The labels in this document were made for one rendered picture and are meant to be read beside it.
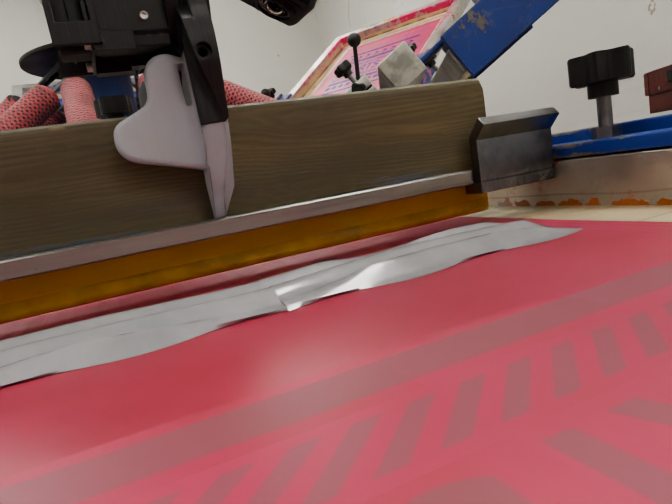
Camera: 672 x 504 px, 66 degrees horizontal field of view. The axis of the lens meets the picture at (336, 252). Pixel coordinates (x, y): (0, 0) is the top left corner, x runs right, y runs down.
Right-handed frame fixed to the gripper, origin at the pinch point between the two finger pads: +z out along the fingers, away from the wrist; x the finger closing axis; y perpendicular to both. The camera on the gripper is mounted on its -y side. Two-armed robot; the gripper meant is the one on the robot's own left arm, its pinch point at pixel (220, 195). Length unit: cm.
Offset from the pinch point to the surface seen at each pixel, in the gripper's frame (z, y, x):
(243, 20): -133, -134, -412
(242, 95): -16, -20, -62
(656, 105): -1, -106, -44
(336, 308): 5.2, -1.0, 13.4
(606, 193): 4.7, -24.9, 7.3
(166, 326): 4.6, 5.5, 11.0
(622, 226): 5.4, -18.3, 13.4
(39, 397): 5.1, 10.0, 13.9
